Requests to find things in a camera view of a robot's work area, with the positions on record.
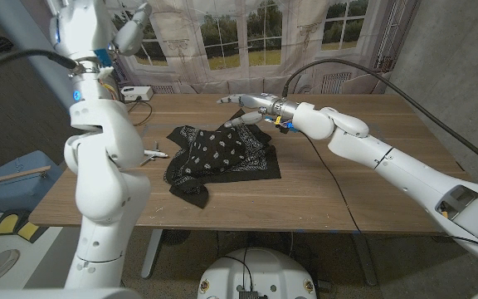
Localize white floor board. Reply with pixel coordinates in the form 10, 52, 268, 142
0, 213, 82, 292

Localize white toy plane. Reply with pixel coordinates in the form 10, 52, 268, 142
139, 140, 169, 167

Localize wooden bar handle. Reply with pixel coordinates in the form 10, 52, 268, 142
0, 164, 52, 187

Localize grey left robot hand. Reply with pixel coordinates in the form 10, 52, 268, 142
49, 0, 153, 63

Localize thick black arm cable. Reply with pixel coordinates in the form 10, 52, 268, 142
282, 57, 478, 175
0, 48, 78, 82

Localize black torso cable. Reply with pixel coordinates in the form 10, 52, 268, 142
221, 247, 253, 292

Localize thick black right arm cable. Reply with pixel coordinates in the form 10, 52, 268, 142
282, 57, 478, 175

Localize black paisley bandana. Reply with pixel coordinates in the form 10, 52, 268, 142
163, 108, 282, 209

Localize printed window backdrop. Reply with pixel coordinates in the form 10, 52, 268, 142
54, 0, 421, 96

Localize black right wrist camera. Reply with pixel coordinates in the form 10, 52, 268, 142
263, 115, 301, 135

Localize white power box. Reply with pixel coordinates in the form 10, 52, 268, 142
120, 86, 154, 102

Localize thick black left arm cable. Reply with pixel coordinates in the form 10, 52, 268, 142
0, 48, 78, 82

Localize grey table leg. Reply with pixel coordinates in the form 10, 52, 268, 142
140, 228, 163, 279
350, 233, 379, 287

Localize thin black box cable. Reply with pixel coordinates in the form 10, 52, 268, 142
127, 99, 154, 128

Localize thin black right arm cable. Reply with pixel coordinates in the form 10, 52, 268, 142
304, 133, 364, 236

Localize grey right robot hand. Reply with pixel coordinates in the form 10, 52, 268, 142
217, 93, 285, 129

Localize white round pillar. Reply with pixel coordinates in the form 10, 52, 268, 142
0, 0, 82, 132

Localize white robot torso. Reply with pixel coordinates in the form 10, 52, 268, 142
197, 248, 318, 299

